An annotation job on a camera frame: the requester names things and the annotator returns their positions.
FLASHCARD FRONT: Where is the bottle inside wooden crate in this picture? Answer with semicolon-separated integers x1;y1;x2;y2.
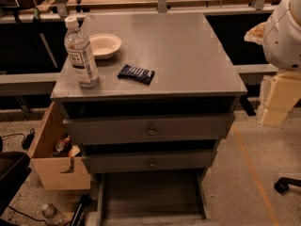
55;137;70;152

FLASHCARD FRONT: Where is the black chair caster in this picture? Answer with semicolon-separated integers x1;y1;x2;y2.
274;177;301;194

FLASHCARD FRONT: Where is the dark blue rxbar wrapper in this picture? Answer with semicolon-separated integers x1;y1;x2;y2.
118;64;155;85

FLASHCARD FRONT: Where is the wooden crate on floor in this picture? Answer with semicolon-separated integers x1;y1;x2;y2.
27;103;91;190

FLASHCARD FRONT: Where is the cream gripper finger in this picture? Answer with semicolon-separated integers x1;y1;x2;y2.
260;72;301;127
244;22;266;45

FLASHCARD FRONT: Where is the black bin at left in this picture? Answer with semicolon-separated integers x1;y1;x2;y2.
0;152;31;216

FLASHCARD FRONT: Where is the clear plastic water bottle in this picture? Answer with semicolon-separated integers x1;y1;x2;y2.
64;15;99;88

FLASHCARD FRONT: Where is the white paper bowl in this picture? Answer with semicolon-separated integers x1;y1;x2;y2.
89;34;121;59

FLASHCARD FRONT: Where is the grey three-drawer cabinet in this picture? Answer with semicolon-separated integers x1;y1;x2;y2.
52;13;246;226

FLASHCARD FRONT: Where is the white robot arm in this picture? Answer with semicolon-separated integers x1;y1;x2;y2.
244;0;301;127

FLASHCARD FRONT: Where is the grey top drawer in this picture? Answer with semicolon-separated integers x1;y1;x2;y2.
63;113;235;145

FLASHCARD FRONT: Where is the plastic bottle on floor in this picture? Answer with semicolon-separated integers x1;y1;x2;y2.
41;203;64;226

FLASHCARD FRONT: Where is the grey open bottom drawer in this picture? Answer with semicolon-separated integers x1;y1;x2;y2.
97;169;208;226

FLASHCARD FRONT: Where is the grey middle drawer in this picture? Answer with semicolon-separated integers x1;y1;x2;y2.
82;150;216;174

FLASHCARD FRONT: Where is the black power adapter with cable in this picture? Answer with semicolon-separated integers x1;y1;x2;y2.
0;129;35;150

